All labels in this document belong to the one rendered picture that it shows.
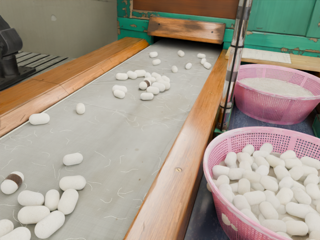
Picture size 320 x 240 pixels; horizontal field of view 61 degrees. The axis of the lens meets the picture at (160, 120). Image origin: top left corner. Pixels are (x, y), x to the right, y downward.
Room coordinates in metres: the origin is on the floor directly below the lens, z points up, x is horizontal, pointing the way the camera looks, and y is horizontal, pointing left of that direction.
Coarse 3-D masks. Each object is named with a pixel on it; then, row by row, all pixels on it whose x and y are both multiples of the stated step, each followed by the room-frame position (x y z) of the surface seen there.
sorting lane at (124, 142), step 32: (128, 64) 0.88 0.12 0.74; (160, 64) 0.90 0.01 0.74; (192, 64) 0.92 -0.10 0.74; (96, 96) 0.61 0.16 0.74; (128, 96) 0.62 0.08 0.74; (160, 96) 0.63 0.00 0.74; (192, 96) 0.64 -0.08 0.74; (32, 128) 0.44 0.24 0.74; (64, 128) 0.45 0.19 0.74; (96, 128) 0.46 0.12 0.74; (128, 128) 0.46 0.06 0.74; (160, 128) 0.47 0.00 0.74; (0, 160) 0.34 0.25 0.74; (32, 160) 0.34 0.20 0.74; (96, 160) 0.35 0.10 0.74; (128, 160) 0.36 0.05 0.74; (160, 160) 0.36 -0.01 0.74; (0, 192) 0.27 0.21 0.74; (96, 192) 0.28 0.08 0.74; (128, 192) 0.29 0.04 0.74; (32, 224) 0.22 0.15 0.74; (64, 224) 0.23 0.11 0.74; (96, 224) 0.23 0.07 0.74; (128, 224) 0.23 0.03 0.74
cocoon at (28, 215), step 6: (24, 210) 0.22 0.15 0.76; (30, 210) 0.23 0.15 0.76; (36, 210) 0.23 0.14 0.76; (42, 210) 0.23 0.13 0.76; (48, 210) 0.23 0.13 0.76; (18, 216) 0.22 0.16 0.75; (24, 216) 0.22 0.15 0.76; (30, 216) 0.22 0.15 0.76; (36, 216) 0.22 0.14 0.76; (42, 216) 0.22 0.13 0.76; (24, 222) 0.22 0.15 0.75; (30, 222) 0.22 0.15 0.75; (36, 222) 0.22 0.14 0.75
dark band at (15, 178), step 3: (9, 174) 0.29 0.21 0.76; (12, 174) 0.29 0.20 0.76; (15, 174) 0.29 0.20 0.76; (9, 177) 0.28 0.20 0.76; (12, 177) 0.28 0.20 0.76; (15, 177) 0.28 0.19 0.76; (18, 177) 0.28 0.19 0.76; (3, 180) 0.28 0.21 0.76; (12, 180) 0.27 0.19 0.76; (15, 180) 0.28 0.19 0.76; (18, 180) 0.28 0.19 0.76; (21, 180) 0.28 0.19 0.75; (18, 183) 0.28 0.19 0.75; (21, 183) 0.28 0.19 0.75; (18, 186) 0.28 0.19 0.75
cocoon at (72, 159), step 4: (64, 156) 0.34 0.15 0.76; (68, 156) 0.34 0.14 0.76; (72, 156) 0.34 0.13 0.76; (76, 156) 0.34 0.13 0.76; (80, 156) 0.34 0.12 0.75; (64, 160) 0.33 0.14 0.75; (68, 160) 0.33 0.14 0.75; (72, 160) 0.33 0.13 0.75; (76, 160) 0.34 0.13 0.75; (80, 160) 0.34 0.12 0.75; (68, 164) 0.33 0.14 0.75; (72, 164) 0.34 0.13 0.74
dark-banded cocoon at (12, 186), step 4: (12, 172) 0.29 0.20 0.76; (16, 172) 0.29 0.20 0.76; (20, 172) 0.30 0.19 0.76; (20, 176) 0.29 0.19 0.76; (4, 180) 0.27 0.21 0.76; (8, 180) 0.27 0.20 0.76; (4, 184) 0.27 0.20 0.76; (8, 184) 0.27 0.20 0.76; (12, 184) 0.27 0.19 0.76; (16, 184) 0.27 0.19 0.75; (4, 188) 0.26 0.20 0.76; (8, 188) 0.27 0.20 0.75; (12, 188) 0.27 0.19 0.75; (16, 188) 0.27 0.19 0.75; (4, 192) 0.26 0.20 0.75; (8, 192) 0.26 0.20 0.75; (12, 192) 0.27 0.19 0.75
